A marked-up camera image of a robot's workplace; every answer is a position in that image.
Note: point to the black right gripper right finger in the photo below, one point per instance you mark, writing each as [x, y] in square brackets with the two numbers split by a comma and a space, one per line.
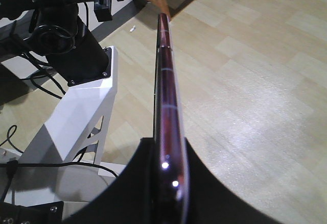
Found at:
[211, 201]

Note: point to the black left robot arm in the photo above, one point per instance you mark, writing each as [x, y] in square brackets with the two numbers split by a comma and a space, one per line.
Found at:
[22, 14]

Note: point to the black bracket with screws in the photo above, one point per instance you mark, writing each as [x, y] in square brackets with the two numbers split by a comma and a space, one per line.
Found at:
[44, 213]

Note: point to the black foldable phone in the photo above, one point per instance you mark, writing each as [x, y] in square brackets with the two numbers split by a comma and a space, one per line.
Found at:
[169, 164]

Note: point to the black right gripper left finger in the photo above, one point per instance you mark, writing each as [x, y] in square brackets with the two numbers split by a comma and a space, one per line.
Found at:
[129, 198]

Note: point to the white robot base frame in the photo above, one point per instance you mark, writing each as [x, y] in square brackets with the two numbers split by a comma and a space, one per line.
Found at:
[63, 161]

